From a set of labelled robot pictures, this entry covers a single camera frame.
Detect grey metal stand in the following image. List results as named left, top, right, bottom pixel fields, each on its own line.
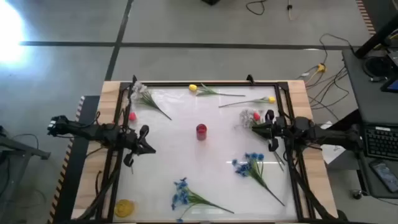
left=0, top=124, right=52, bottom=224

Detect black cable bundle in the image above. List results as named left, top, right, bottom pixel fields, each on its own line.
left=76, top=167, right=121, bottom=222
left=289, top=167, right=338, bottom=222

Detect yellow power plug cable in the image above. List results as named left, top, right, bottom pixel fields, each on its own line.
left=303, top=63, right=327, bottom=87

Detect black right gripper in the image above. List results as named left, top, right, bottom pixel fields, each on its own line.
left=251, top=109, right=285, bottom=152

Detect tangled black floor cables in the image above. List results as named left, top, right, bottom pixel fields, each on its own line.
left=307, top=67, right=351, bottom=121

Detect black coiled cable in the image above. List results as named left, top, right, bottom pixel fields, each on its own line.
left=362, top=55, right=393, bottom=79

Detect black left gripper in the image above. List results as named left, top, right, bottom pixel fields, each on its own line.
left=123, top=124, right=157, bottom=168

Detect looped black floor cable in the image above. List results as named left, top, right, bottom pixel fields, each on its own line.
left=245, top=0, right=267, bottom=16

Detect black metal table frame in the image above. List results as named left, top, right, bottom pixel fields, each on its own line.
left=105, top=79, right=338, bottom=223

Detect grey side desk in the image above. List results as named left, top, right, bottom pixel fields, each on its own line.
left=341, top=48, right=398, bottom=200

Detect yellow artificial tulip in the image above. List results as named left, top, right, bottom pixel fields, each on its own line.
left=218, top=95, right=277, bottom=109
left=188, top=82, right=246, bottom=98

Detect red ribbed glass vase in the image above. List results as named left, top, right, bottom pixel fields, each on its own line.
left=195, top=123, right=208, bottom=141

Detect black tablet screen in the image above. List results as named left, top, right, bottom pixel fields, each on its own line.
left=380, top=73, right=398, bottom=93

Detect long black floor cable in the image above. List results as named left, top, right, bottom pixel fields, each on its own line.
left=319, top=32, right=357, bottom=65

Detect blue artificial flower bunch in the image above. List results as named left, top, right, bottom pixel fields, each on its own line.
left=170, top=177, right=236, bottom=223
left=231, top=151, right=286, bottom=207

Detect black smartphone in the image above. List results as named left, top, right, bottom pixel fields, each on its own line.
left=369, top=159, right=398, bottom=194

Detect dark mat with striped edge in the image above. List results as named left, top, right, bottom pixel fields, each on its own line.
left=355, top=0, right=398, bottom=35

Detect white paper sheet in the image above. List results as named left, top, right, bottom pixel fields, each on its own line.
left=320, top=120, right=346, bottom=165

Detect black keyboard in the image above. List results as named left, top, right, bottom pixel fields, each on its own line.
left=363, top=124, right=398, bottom=162

